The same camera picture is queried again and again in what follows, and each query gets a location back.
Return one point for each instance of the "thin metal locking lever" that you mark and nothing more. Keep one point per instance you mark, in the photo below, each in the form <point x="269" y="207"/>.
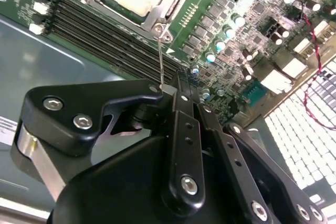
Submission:
<point x="161" y="64"/>

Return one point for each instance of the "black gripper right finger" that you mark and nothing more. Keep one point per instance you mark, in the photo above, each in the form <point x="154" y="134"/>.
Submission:
<point x="249" y="169"/>

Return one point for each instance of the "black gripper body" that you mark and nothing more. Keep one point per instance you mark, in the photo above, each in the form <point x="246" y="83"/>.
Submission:
<point x="118" y="195"/>

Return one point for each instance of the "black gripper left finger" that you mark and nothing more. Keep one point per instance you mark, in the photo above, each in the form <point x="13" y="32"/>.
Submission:
<point x="65" y="108"/>

